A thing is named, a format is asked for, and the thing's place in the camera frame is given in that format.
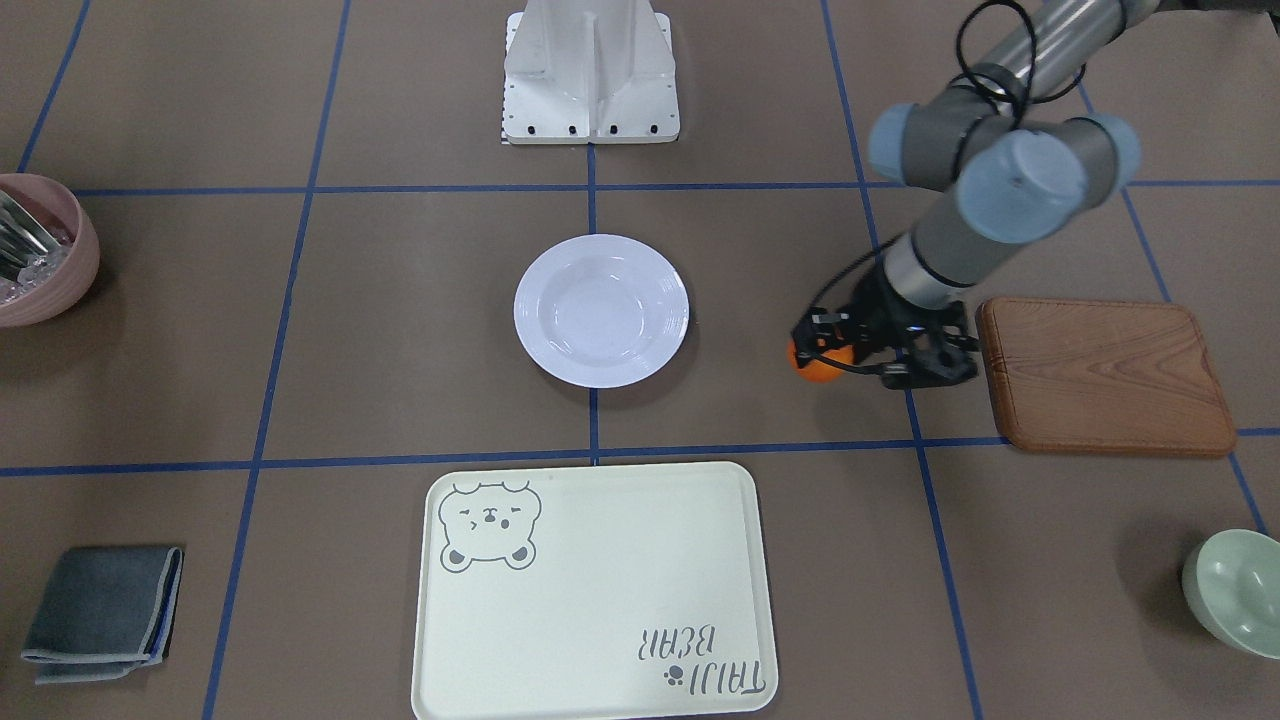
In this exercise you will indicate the metal scoop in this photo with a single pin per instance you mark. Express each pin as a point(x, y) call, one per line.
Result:
point(30, 253)

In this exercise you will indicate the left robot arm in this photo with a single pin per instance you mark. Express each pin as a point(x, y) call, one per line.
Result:
point(1003, 182)

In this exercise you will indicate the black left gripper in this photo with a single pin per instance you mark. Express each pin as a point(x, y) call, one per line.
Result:
point(873, 313)

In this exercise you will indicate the orange mandarin fruit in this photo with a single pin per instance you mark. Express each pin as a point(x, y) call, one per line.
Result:
point(830, 368)

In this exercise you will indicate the brown wooden tray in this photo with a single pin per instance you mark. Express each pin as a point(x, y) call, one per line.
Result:
point(1071, 376)

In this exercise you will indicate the cream bear print tray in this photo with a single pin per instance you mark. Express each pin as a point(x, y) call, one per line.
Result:
point(608, 592)

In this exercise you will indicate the white round plate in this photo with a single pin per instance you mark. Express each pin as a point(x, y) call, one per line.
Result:
point(601, 311)

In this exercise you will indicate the light green bowl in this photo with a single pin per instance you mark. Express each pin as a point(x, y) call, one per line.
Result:
point(1230, 582)

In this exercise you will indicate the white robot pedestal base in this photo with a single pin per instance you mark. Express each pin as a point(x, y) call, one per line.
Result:
point(589, 73)

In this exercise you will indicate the folded grey cloth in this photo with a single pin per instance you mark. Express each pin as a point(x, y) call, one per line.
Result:
point(105, 612)

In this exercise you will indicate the pink bowl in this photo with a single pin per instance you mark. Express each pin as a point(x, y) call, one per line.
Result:
point(54, 206)

